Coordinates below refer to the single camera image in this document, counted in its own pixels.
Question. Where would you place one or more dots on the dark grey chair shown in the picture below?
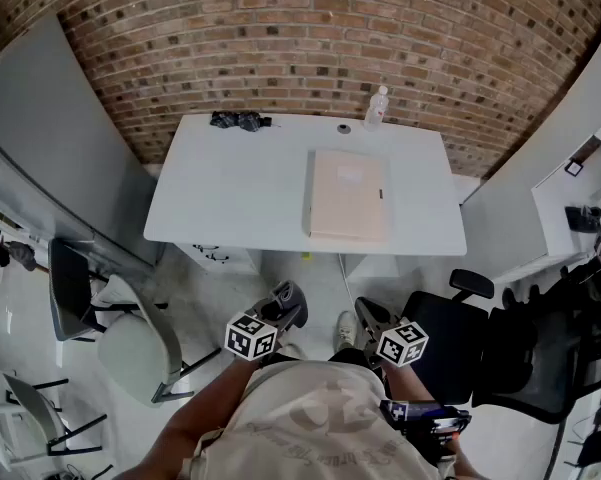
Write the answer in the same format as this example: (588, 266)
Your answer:
(70, 288)

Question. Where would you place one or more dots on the light grey shell chair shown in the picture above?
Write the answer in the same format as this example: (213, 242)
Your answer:
(135, 353)
(30, 403)

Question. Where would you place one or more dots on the dark hanging garment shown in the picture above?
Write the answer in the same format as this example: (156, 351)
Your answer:
(22, 255)

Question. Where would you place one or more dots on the wide grey partition panel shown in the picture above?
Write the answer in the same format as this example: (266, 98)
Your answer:
(55, 133)

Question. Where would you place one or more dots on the person's right forearm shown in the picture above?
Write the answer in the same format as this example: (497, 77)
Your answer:
(405, 383)

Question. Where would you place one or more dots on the grey partition with white desk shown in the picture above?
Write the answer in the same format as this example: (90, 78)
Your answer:
(520, 208)

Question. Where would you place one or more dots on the beige box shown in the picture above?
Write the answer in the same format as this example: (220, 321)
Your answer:
(347, 198)

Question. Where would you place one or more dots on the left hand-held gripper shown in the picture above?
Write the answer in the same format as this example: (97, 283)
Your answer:
(250, 338)

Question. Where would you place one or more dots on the person's white left shoe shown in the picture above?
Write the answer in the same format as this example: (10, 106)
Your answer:
(292, 352)

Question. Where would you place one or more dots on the person's beige printed t-shirt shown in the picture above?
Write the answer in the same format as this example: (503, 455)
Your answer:
(305, 428)

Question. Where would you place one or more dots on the white drawer cabinet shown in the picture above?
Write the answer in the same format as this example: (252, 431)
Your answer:
(220, 258)

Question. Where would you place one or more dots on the person's left forearm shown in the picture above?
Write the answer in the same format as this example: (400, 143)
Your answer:
(215, 398)

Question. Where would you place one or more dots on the small black framed square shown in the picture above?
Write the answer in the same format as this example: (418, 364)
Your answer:
(574, 167)

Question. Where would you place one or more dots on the black mesh office chair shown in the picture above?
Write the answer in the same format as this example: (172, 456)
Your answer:
(445, 338)

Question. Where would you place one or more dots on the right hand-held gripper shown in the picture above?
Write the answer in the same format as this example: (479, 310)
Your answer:
(402, 345)

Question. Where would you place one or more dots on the dark checked folded umbrella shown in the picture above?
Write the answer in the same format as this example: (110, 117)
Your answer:
(240, 120)

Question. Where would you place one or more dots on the person's white right shoe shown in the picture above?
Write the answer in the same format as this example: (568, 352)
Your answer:
(346, 330)

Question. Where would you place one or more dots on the clear plastic water bottle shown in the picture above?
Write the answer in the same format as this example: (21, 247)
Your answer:
(376, 110)

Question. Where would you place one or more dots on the person's white shoe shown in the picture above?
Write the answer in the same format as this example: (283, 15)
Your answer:
(292, 352)
(346, 330)

